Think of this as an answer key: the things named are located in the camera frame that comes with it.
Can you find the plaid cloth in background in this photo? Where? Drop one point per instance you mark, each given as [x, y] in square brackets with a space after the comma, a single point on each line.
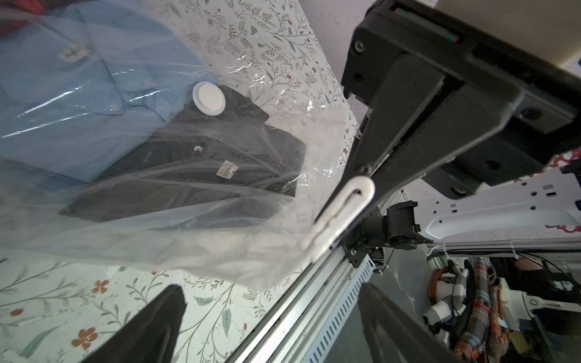
[484, 339]

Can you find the red black plaid shirt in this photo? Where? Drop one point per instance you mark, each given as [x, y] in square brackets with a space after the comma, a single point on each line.
[15, 14]

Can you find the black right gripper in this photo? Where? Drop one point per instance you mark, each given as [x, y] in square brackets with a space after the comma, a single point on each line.
[502, 113]

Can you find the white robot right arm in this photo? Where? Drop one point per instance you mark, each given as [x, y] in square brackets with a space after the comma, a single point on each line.
[551, 196]

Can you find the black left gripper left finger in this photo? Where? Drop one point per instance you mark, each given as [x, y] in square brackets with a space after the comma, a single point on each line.
[151, 335]

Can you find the light blue shirt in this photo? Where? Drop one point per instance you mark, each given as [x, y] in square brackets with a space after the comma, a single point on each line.
[84, 85]

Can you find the white bag slider clip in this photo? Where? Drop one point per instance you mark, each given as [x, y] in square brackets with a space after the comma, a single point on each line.
[335, 219]

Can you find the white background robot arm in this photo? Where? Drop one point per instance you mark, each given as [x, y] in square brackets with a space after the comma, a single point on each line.
[517, 305]

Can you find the clear plastic vacuum bag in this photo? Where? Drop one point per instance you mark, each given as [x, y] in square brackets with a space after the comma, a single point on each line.
[266, 51]

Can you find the dark grey striped shirt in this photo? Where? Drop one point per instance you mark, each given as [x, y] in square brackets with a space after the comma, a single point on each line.
[231, 170]

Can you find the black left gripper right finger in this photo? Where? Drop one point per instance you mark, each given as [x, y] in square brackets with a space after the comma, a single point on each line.
[383, 321]

